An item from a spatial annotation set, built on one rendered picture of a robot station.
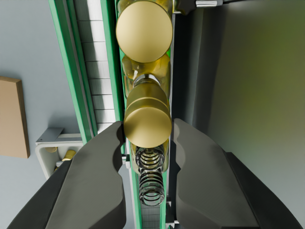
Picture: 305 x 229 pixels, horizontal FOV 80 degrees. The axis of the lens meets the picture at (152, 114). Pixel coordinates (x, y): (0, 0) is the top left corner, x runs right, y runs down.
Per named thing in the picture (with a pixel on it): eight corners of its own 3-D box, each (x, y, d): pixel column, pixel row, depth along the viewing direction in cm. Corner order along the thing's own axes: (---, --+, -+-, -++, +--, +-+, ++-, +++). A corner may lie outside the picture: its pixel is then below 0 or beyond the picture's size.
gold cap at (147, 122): (166, 118, 17) (173, 148, 13) (128, 120, 17) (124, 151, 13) (167, 82, 15) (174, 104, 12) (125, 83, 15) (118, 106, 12)
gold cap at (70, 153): (67, 157, 65) (63, 166, 61) (65, 149, 63) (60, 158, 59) (78, 157, 65) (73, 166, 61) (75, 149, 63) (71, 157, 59)
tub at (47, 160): (119, 165, 70) (115, 183, 62) (59, 167, 69) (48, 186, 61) (114, 126, 61) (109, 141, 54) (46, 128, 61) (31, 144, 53)
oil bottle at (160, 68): (159, 65, 40) (172, 110, 21) (133, 66, 39) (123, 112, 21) (159, 37, 37) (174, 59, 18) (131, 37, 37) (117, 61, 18)
